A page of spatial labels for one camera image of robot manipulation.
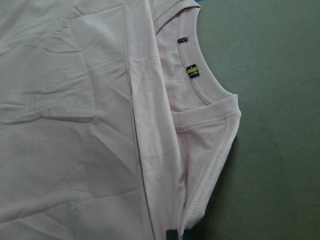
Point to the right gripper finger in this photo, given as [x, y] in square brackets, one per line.
[171, 234]

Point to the pink Snoopy t-shirt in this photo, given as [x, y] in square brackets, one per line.
[112, 126]

